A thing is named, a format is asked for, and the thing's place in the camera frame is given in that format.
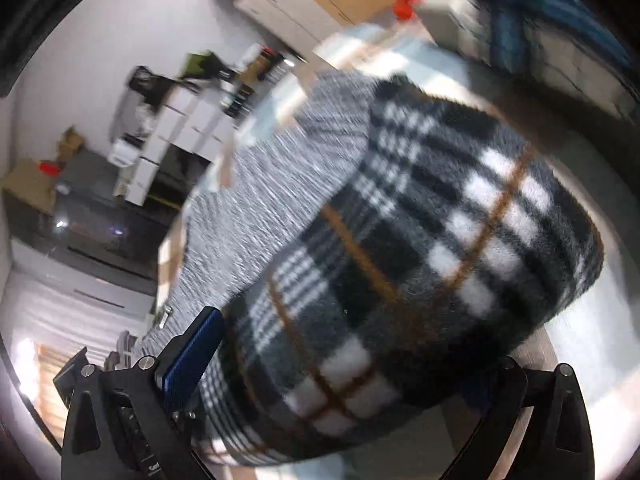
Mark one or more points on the red plastic container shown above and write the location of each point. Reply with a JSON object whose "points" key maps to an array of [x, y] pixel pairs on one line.
{"points": [[407, 2]]}

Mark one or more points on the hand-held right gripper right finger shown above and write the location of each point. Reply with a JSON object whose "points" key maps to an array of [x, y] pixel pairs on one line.
{"points": [[505, 410]]}

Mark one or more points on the green cloth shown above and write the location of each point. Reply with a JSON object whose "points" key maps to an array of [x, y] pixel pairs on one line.
{"points": [[202, 65]]}

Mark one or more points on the small red item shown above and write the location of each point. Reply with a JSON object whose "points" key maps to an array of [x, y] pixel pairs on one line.
{"points": [[48, 167]]}

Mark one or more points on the white curtain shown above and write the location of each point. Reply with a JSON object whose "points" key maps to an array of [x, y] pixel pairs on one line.
{"points": [[60, 310]]}

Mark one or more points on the white tall cabinets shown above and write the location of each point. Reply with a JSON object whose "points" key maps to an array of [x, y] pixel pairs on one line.
{"points": [[285, 10]]}

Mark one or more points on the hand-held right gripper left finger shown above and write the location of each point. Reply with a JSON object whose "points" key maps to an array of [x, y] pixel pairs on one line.
{"points": [[192, 355]]}

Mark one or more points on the cardboard box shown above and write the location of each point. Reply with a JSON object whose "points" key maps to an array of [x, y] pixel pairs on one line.
{"points": [[27, 185]]}

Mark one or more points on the black white plaid fleece garment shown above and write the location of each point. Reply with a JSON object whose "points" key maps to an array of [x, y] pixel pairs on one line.
{"points": [[425, 235]]}

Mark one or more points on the blue cloth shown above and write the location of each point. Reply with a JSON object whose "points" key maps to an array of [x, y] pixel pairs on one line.
{"points": [[540, 20]]}

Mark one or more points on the brown blue checkered bed sheet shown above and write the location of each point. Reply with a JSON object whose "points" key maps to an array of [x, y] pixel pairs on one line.
{"points": [[440, 67]]}

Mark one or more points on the white drawer cabinet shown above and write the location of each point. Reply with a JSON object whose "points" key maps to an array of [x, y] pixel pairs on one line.
{"points": [[175, 125]]}

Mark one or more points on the grey box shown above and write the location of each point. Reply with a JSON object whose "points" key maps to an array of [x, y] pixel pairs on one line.
{"points": [[447, 20]]}

